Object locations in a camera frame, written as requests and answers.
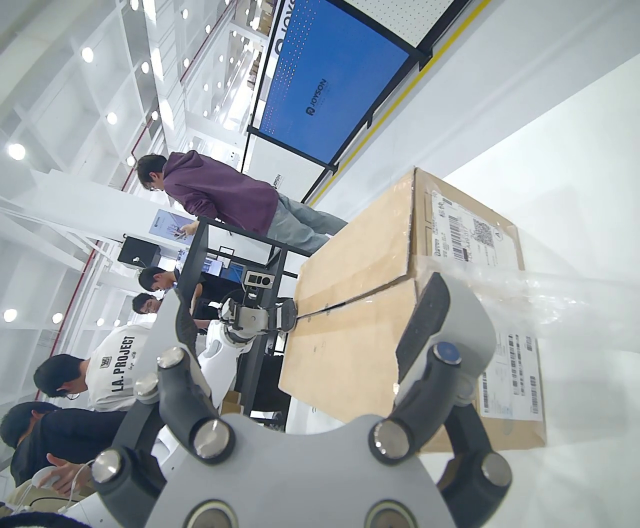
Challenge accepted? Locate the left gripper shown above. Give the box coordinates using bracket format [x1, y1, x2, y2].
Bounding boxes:
[219, 297, 300, 342]

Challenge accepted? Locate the clear plastic film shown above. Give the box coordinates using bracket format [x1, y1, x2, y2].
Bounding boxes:
[430, 264, 640, 351]

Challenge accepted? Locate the large brown carton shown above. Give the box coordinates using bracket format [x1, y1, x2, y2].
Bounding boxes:
[277, 167, 547, 454]

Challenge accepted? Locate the person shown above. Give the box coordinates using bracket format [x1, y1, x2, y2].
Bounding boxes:
[0, 400, 132, 502]
[136, 150, 349, 256]
[138, 266, 182, 294]
[32, 321, 157, 414]
[132, 292, 162, 317]

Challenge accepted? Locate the white wall poster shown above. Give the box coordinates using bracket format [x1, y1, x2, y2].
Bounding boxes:
[149, 209, 195, 247]

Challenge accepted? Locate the black monitor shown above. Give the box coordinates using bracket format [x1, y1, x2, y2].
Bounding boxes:
[117, 235, 162, 269]

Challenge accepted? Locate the white perforated partition panel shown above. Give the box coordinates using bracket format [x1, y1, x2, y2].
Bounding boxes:
[345, 0, 477, 57]

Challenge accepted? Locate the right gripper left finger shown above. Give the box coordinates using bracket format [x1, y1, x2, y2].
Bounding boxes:
[91, 288, 236, 507]

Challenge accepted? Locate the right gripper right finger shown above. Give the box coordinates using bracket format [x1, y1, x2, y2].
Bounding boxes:
[370, 272, 513, 505]

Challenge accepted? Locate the blue partition panel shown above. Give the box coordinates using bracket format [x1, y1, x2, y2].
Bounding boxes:
[247, 0, 427, 169]

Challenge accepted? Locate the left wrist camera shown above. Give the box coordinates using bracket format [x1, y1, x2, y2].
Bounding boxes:
[241, 269, 275, 304]

